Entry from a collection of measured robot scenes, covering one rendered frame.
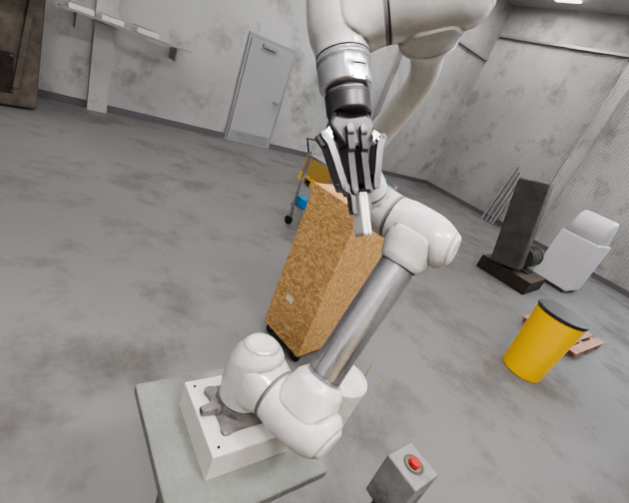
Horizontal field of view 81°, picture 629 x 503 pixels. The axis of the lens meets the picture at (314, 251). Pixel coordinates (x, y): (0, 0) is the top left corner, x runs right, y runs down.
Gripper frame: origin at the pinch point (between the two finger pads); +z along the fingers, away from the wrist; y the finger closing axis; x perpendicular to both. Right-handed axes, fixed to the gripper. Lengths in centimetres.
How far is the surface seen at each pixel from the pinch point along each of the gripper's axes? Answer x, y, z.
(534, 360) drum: 183, 298, 131
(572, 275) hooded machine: 350, 666, 98
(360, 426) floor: 159, 86, 121
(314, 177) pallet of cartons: 573, 285, -140
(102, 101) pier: 683, -58, -306
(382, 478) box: 47, 28, 77
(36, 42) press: 553, -126, -327
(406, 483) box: 38, 30, 75
